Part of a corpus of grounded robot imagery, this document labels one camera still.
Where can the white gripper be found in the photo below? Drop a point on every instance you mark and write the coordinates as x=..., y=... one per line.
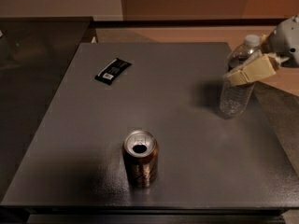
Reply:
x=287, y=38

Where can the clear plastic water bottle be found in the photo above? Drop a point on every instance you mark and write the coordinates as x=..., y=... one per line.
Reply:
x=234, y=99

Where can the black rxbar chocolate wrapper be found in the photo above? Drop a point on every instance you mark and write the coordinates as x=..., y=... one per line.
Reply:
x=112, y=71

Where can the brown open soda can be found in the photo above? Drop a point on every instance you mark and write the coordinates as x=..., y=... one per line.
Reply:
x=140, y=154

